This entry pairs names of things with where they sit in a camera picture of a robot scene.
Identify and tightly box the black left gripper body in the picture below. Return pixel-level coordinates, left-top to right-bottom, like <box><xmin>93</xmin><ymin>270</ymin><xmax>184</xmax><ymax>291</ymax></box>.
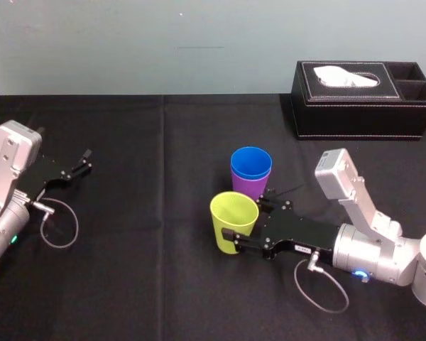
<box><xmin>15</xmin><ymin>154</ymin><xmax>73</xmax><ymax>200</ymax></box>

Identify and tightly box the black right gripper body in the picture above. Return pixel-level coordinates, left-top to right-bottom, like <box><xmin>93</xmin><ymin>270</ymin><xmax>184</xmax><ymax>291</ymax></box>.
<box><xmin>258</xmin><ymin>207</ymin><xmax>343</xmax><ymax>266</ymax></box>

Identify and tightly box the lime green plastic cup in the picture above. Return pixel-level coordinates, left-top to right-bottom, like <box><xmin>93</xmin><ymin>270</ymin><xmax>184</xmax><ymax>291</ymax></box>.
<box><xmin>209</xmin><ymin>191</ymin><xmax>261</xmax><ymax>256</ymax></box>

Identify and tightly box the purple plastic cup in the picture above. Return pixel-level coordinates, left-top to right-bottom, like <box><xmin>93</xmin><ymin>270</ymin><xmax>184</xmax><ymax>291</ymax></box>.
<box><xmin>230</xmin><ymin>166</ymin><xmax>272</xmax><ymax>202</ymax></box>

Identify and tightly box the blue plastic cup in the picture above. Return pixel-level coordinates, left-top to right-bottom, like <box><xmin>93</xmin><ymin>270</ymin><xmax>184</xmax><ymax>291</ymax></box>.
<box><xmin>229</xmin><ymin>146</ymin><xmax>273</xmax><ymax>179</ymax></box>

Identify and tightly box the black leather tissue box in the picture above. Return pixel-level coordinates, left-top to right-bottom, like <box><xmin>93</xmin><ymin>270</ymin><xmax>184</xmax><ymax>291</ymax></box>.
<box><xmin>290</xmin><ymin>60</ymin><xmax>426</xmax><ymax>142</ymax></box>

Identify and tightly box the black table cloth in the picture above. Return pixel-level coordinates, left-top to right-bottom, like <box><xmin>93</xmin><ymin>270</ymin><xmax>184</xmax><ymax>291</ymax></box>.
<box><xmin>0</xmin><ymin>92</ymin><xmax>426</xmax><ymax>341</ymax></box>

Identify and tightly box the white tissue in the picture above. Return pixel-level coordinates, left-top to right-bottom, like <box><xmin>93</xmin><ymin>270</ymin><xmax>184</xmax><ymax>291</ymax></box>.
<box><xmin>312</xmin><ymin>65</ymin><xmax>381</xmax><ymax>88</ymax></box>

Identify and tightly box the thin grey left gripper cable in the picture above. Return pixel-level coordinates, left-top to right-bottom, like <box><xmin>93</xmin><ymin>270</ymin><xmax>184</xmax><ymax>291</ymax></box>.
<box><xmin>28</xmin><ymin>197</ymin><xmax>80</xmax><ymax>249</ymax></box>

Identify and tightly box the thin grey gripper cable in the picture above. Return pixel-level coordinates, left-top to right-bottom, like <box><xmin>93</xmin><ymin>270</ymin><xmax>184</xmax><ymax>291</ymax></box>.
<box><xmin>28</xmin><ymin>197</ymin><xmax>80</xmax><ymax>249</ymax></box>
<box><xmin>293</xmin><ymin>249</ymin><xmax>351</xmax><ymax>314</ymax></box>

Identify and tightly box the thin grey right gripper cable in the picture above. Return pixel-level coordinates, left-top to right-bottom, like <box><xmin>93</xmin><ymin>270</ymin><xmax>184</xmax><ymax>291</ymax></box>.
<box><xmin>293</xmin><ymin>249</ymin><xmax>351</xmax><ymax>314</ymax></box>

